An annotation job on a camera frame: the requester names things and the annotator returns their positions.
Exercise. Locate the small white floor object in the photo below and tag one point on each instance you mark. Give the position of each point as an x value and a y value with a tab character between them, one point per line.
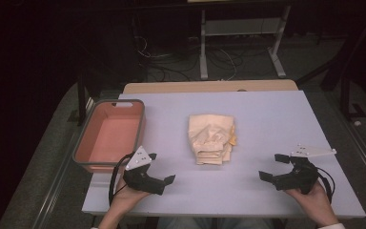
357	123

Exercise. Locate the person's left hand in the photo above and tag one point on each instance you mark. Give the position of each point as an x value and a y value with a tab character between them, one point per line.
127	197

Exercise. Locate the black metal stand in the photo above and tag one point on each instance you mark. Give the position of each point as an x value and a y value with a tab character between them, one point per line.
346	101
82	101

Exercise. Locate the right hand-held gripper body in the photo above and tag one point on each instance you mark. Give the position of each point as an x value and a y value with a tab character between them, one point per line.
301	178

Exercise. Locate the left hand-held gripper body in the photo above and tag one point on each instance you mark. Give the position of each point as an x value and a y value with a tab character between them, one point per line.
139	179

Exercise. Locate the light wooden table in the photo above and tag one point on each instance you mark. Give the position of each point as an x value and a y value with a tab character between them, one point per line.
203	86

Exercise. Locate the white metal desk frame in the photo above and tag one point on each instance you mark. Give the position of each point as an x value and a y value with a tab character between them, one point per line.
203	47

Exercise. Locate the person's right hand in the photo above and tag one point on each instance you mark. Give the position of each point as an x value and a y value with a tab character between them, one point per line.
316	203

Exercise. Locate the folded beige cloth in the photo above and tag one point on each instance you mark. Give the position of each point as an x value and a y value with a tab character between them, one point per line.
210	140

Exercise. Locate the pink basin with grey rim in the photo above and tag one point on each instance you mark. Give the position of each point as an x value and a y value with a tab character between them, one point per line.
112	136

